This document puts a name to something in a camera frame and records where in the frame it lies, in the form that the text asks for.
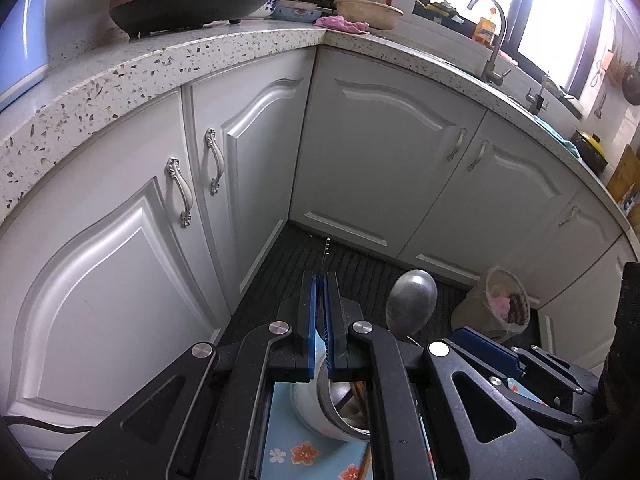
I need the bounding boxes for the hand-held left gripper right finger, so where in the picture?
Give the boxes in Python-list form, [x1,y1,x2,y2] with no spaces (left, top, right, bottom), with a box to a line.
[324,270,581,480]

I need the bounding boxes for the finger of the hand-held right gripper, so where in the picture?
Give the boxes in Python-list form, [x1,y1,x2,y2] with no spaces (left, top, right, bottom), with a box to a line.
[444,326,598,397]
[490,375,598,433]

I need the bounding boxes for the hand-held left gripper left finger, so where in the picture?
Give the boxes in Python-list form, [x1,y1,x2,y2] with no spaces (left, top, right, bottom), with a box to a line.
[52,270,318,480]

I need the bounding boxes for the metal spoon blue handle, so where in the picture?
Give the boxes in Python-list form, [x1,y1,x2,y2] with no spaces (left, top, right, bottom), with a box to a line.
[385,269,438,342]

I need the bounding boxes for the light blue cartoon print cup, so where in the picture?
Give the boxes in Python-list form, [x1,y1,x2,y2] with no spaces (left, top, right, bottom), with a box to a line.
[315,352,373,443]

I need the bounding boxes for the trash bin with plastic bag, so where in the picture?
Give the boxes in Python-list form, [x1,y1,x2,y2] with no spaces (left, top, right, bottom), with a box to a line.
[451,266,532,344]

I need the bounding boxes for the blue floral table mat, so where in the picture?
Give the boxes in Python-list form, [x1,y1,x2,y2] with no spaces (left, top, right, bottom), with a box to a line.
[260,380,432,480]

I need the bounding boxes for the wooden cutting board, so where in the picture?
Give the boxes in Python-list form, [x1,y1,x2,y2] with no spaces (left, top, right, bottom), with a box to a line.
[606,145,640,212]

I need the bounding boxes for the teal cloth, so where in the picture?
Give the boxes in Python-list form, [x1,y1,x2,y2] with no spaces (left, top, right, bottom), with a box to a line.
[532,116,581,155]

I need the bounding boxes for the small silver faucet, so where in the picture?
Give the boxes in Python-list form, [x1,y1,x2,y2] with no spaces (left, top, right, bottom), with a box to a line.
[525,74,552,112]

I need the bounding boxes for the hanging dark pan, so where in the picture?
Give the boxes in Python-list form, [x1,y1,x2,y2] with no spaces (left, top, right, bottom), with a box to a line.
[621,57,640,107]

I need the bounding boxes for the pink cloth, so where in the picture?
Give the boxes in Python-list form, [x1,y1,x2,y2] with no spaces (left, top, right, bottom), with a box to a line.
[315,16,371,35]

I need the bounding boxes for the blue floral dish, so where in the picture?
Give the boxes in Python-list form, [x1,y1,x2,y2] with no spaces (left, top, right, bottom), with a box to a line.
[274,0,335,22]

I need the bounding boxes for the beige basin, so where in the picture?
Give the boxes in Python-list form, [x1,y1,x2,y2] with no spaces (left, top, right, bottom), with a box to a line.
[334,0,405,31]

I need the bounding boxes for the tall silver faucet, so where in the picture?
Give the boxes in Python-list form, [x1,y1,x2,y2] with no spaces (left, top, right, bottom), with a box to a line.
[467,0,512,87]

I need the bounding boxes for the black induction cooker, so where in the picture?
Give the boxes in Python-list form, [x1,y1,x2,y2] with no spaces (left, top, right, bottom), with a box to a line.
[109,0,276,39]

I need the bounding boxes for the orange bottle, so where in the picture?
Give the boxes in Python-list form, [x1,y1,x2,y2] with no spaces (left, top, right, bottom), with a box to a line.
[472,16,502,46]

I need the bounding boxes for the window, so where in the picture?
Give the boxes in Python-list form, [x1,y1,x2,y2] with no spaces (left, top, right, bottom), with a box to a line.
[417,0,618,98]

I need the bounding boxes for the light blue appliance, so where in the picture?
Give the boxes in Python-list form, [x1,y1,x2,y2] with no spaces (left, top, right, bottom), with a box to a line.
[0,0,52,112]

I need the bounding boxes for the ornate silver cabinet handle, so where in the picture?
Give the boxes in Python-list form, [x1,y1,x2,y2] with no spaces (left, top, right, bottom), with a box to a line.
[166,157,193,227]
[204,129,223,195]

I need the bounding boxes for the black cable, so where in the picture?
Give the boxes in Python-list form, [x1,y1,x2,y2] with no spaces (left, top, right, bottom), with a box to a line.
[0,414,97,435]

